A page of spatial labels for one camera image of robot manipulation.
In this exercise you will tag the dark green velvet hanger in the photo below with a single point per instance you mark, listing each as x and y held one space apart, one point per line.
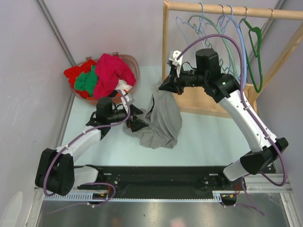
256 51

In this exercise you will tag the red garment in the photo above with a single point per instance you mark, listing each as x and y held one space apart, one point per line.
72 73

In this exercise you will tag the light blue plastic hanger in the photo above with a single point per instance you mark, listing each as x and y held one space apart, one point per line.
222 22

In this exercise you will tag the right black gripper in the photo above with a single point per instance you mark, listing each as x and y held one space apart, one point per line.
175 84

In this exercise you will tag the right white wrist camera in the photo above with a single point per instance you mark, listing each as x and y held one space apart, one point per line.
173 58

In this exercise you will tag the light green plastic hanger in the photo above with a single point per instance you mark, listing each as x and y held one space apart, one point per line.
199 29

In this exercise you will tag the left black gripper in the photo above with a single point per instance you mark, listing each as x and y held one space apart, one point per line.
136 124

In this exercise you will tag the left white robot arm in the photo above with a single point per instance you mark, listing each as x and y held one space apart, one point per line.
56 173

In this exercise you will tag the white garment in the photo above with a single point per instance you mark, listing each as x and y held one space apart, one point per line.
122 85

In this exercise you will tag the blue wavy hanger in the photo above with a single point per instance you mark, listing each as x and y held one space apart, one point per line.
230 68

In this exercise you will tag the green garment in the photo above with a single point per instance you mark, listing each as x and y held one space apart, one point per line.
87 81

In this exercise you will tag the transparent pink laundry basket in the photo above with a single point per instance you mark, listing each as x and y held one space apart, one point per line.
132 64

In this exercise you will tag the light blue slotted cable duct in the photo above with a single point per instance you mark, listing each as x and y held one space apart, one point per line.
96 197

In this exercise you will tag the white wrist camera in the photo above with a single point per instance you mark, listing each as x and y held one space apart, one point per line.
173 58
127 98

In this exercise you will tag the wooden clothes rack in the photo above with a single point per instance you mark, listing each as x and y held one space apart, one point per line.
195 100

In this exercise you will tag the grey t shirt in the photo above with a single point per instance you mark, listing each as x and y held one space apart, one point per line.
163 120

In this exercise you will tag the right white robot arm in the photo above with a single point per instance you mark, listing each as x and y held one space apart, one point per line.
225 90

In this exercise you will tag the aluminium rail frame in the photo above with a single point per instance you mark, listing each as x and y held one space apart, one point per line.
261 205

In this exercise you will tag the light blue wire hanger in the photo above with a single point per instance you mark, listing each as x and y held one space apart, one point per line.
191 28

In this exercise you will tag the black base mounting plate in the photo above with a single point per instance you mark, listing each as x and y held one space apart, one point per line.
164 181

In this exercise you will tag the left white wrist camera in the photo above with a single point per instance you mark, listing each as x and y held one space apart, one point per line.
127 98

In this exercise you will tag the magenta garment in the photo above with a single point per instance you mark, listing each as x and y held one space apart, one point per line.
110 69

